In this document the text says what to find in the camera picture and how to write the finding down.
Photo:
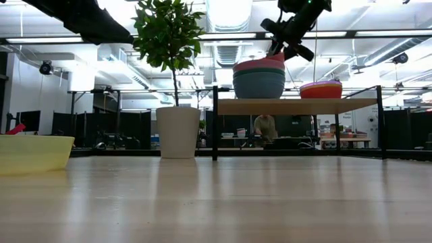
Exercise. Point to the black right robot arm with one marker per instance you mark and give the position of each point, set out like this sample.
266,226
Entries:
303,6

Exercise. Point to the green leafy plant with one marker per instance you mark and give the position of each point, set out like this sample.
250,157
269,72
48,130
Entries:
165,33

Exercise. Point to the black background monitor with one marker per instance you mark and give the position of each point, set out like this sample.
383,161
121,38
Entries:
29,120

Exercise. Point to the red background object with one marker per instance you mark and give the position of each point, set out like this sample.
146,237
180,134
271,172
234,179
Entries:
15,129

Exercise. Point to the white plant pot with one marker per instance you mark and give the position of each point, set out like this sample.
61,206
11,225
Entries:
178,131

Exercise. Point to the background wooden table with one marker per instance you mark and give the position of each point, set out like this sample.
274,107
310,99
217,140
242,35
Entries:
344,139

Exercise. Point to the large red bowl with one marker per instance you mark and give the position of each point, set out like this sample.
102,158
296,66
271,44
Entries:
278,58

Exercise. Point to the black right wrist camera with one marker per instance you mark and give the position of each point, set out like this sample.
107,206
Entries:
300,52

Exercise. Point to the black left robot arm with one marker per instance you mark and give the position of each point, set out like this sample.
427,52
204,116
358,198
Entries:
87,20

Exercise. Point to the large green bowl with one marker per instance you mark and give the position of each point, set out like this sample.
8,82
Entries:
258,72

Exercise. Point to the large pink bowl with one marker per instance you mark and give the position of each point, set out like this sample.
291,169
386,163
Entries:
253,65

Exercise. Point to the person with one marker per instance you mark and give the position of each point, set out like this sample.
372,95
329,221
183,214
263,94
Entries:
265,128

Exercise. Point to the black ceiling security camera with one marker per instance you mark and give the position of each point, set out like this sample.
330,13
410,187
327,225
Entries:
400,58
46,67

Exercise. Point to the black aluminium table frame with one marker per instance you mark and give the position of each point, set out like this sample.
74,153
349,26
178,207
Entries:
118,152

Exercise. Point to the small yellow translucent bowl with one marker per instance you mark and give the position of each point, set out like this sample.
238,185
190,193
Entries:
33,153

